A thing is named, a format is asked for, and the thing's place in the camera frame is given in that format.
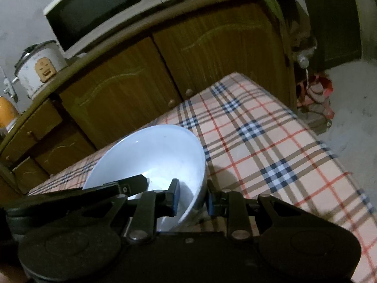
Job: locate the dark green door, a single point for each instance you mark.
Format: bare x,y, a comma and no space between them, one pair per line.
335,20

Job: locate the wooden kitchen cabinet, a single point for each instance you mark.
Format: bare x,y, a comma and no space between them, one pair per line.
206,50

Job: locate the red bag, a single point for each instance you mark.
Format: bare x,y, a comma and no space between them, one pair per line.
316,94

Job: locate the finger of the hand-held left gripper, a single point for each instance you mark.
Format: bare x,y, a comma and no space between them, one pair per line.
117,187

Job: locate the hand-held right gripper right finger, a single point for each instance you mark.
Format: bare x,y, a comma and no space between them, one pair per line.
211,205

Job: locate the plaid tablecloth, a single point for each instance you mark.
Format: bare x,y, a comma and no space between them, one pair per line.
265,153

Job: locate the orange electric kettle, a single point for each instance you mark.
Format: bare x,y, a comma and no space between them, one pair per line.
7,113

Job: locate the white power strip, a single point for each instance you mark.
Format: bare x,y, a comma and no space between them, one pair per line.
8,87

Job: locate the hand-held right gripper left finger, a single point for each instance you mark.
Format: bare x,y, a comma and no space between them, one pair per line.
176,197

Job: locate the white rice cooker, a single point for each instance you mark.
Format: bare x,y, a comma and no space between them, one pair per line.
32,70

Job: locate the deep white patterned bowl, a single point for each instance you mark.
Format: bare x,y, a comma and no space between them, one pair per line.
153,153

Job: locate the white microwave oven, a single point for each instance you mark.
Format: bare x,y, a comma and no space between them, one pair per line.
94,8

